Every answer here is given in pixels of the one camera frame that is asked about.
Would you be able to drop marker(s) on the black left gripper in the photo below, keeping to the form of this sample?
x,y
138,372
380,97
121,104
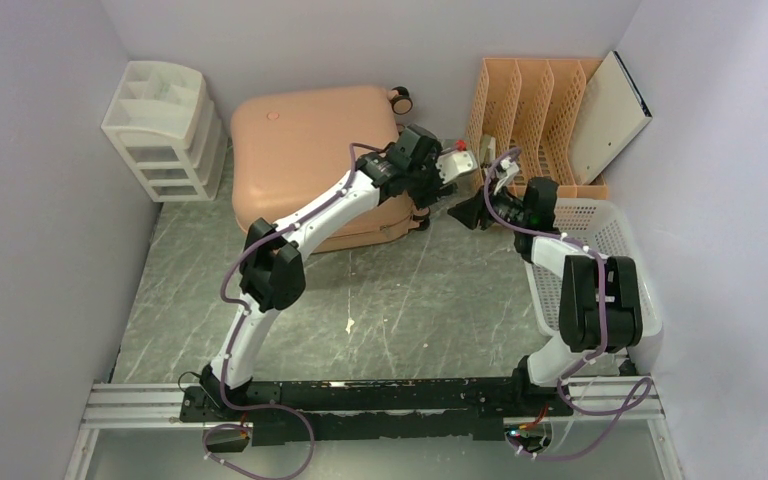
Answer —
x,y
436,190

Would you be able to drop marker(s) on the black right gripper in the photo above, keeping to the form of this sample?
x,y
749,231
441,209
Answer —
x,y
469,212

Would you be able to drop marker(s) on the orange plastic file rack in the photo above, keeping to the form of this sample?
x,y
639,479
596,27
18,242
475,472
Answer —
x,y
533,104

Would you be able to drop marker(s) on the pink hard-shell suitcase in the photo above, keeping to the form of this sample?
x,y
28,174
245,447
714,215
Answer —
x,y
289,148

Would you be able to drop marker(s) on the white plastic drawer organizer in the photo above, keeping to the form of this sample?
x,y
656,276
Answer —
x,y
165,126

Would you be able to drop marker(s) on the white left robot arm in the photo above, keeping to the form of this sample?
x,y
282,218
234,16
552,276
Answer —
x,y
271,266

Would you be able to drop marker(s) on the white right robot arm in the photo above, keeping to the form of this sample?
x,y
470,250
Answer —
x,y
600,308

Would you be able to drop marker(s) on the black suitcase wheel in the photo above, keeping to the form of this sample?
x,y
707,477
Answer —
x,y
400,100

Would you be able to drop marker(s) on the white flat board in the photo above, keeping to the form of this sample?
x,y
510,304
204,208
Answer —
x,y
612,113

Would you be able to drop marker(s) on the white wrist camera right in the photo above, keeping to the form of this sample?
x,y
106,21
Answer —
x,y
506,171

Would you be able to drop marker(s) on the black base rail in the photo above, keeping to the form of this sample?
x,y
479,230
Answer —
x,y
481,408

